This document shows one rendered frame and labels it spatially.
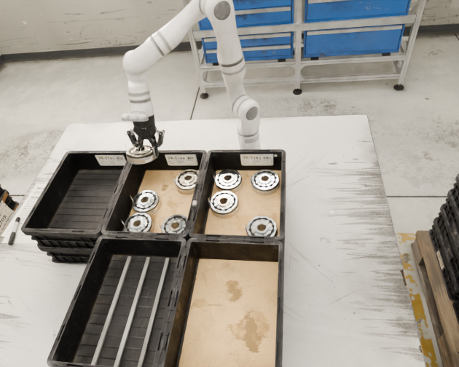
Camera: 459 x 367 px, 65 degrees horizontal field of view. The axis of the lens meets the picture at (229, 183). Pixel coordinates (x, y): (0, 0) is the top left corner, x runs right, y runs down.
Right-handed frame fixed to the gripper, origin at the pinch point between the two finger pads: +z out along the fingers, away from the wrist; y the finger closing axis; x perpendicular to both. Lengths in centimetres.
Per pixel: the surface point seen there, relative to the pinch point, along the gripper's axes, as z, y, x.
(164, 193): 18.3, -2.2, -2.9
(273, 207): 19.1, -45.0, 0.4
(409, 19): -27, -122, -187
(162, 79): 23, 86, -229
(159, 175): 15.2, 2.5, -11.3
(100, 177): 16.5, 28.5, -9.4
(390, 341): 44, -83, 31
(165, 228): 21.8, -8.7, 14.7
